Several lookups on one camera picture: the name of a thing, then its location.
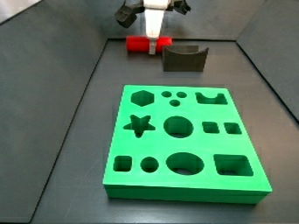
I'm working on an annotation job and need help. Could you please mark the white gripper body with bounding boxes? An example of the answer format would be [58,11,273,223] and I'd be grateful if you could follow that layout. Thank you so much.
[145,0,171,39]

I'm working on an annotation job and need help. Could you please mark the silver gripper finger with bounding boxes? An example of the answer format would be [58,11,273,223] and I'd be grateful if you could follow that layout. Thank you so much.
[149,38,158,55]

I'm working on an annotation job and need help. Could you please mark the red cylinder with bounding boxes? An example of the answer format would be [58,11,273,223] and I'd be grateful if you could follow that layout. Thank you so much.
[126,36,173,53]

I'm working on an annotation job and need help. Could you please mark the green foam shape board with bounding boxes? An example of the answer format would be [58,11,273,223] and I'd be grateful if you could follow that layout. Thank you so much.
[103,85,273,204]

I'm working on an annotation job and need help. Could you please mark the black curved cradle stand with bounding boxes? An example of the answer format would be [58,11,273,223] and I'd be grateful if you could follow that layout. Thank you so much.
[163,45,210,72]

